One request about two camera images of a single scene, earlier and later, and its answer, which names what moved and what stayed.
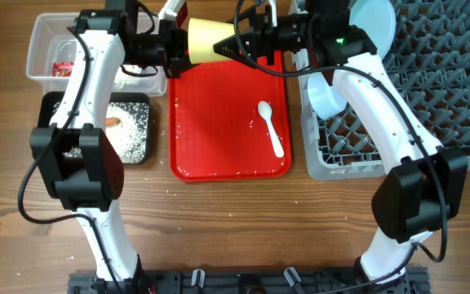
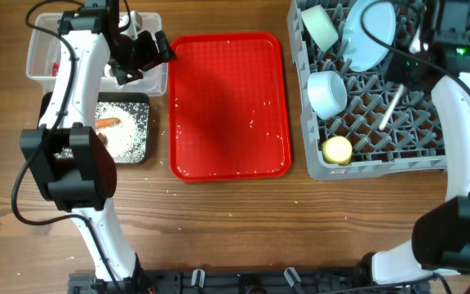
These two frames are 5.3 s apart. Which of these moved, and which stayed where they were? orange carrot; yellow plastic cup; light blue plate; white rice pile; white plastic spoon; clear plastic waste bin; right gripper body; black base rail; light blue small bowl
Moved: yellow plastic cup; white plastic spoon; right gripper body
Stayed: black base rail; light blue small bowl; orange carrot; white rice pile; light blue plate; clear plastic waste bin
